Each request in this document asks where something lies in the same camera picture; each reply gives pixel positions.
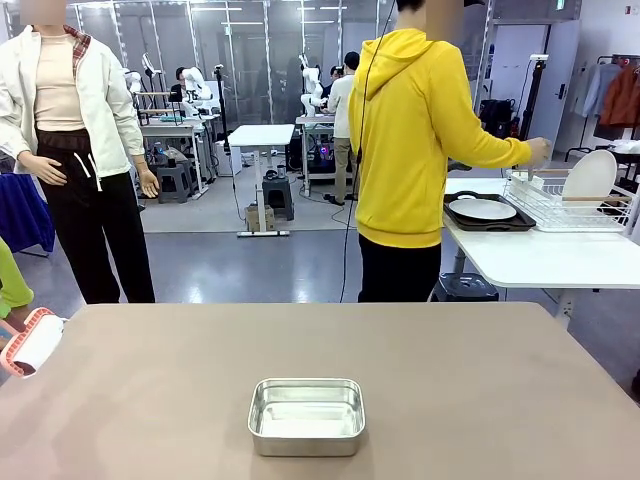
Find person's right hand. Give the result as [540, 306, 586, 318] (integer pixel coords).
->
[527, 137, 552, 169]

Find dark brown serving tray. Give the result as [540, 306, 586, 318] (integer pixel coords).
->
[443, 192, 538, 232]

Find pink lint roller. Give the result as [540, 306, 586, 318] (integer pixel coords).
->
[0, 307, 67, 380]

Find person's right forearm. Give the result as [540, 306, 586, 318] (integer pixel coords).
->
[477, 130, 532, 169]

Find white cutlery holder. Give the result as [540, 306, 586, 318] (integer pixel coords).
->
[508, 169, 546, 192]

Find black bags pile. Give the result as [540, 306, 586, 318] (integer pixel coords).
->
[478, 98, 521, 140]

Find white plate in rack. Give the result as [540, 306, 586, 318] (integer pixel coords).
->
[562, 149, 619, 204]

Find black stand with white head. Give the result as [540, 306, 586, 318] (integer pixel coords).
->
[518, 53, 550, 146]

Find light blue shirt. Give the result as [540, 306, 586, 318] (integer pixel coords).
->
[574, 62, 620, 119]

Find orange jacket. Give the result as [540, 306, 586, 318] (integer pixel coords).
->
[599, 64, 640, 129]

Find large white table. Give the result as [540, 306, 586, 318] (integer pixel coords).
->
[442, 177, 640, 301]

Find black clothes rack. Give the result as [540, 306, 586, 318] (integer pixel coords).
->
[579, 53, 640, 149]

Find person in yellow hoodie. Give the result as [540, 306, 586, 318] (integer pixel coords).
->
[347, 0, 531, 304]

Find black plastic stool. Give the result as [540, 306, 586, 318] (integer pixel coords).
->
[430, 273, 500, 303]

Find background person in beige top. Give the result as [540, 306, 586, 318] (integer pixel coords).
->
[327, 51, 362, 205]

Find grey plastic stool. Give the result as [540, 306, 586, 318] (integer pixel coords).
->
[157, 162, 194, 205]
[262, 177, 296, 222]

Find small white desk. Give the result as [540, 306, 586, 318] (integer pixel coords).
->
[227, 123, 296, 239]

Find cardboard box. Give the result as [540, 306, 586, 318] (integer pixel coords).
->
[244, 204, 277, 234]

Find seated background person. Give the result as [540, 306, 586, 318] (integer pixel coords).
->
[168, 67, 190, 104]

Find white background workbench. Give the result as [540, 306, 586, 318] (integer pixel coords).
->
[134, 112, 221, 199]

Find rectangular steel container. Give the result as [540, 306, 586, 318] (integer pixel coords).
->
[247, 377, 367, 458]

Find mannequin in white jacket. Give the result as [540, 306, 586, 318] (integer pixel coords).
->
[0, 0, 161, 305]

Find blue cloth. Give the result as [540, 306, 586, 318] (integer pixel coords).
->
[0, 172, 55, 256]

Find mannequin in green trousers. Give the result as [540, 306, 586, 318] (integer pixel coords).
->
[0, 237, 36, 321]

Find white wire dish rack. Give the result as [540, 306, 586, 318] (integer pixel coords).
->
[502, 167, 634, 234]

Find black camera tripod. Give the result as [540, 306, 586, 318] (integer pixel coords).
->
[213, 64, 232, 154]

